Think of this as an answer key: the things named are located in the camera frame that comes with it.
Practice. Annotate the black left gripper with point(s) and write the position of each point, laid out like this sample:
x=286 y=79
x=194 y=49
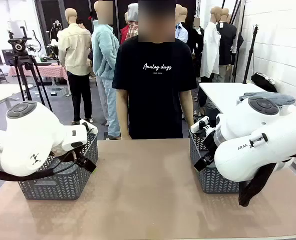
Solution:
x=76 y=155

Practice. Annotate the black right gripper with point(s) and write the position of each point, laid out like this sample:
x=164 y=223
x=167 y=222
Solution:
x=210 y=147

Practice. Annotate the person's left forearm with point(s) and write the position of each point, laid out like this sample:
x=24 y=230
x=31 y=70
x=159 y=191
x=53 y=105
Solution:
x=189 y=117

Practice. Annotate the person's right forearm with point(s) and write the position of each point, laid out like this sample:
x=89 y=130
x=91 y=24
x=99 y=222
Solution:
x=124 y=122

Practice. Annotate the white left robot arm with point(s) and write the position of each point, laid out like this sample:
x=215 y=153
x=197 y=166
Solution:
x=25 y=135

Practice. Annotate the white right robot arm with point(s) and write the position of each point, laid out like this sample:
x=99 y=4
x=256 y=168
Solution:
x=250 y=155

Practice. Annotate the person's right hand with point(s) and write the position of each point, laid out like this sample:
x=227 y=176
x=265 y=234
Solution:
x=125 y=137

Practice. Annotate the grey plastic basket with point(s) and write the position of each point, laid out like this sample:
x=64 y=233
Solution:
x=62 y=187
x=213 y=180

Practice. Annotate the person in black t-shirt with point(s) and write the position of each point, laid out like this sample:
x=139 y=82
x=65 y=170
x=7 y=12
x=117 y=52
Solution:
x=157 y=100

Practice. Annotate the table with pink checked cloth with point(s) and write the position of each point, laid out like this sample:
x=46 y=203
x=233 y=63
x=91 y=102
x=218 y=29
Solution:
x=50 y=71

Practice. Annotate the black bag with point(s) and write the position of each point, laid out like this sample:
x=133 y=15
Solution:
x=263 y=81

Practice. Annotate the grey folded clothing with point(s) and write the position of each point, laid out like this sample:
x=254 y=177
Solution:
x=283 y=98

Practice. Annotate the mannequin in white coat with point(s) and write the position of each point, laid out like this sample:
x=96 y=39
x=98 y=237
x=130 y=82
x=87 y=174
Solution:
x=210 y=50

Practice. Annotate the mannequin in cream shirt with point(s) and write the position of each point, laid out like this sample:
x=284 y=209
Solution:
x=73 y=50

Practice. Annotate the mannequin in light blue fleece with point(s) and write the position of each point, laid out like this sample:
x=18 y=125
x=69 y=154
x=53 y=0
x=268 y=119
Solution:
x=104 y=50

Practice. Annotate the black light stand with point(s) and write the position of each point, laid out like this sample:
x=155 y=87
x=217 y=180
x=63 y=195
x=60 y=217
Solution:
x=251 y=55

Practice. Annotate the mannequin in black shirt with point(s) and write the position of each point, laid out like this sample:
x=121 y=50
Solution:
x=226 y=42

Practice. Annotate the mannequin in pale blue shirt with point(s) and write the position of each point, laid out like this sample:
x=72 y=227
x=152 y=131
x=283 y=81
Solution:
x=181 y=32

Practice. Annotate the mannequin with plaid scarf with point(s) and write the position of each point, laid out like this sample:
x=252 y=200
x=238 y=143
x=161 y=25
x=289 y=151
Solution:
x=131 y=30

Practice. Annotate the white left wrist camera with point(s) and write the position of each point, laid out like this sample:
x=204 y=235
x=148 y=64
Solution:
x=91 y=129

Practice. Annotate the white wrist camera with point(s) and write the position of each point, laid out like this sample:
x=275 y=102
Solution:
x=91 y=129
x=197 y=126

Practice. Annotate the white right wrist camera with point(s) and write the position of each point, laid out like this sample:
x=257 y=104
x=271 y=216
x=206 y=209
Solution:
x=197 y=126

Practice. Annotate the black camera tripod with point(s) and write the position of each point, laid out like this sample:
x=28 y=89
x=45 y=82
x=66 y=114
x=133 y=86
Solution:
x=27 y=65

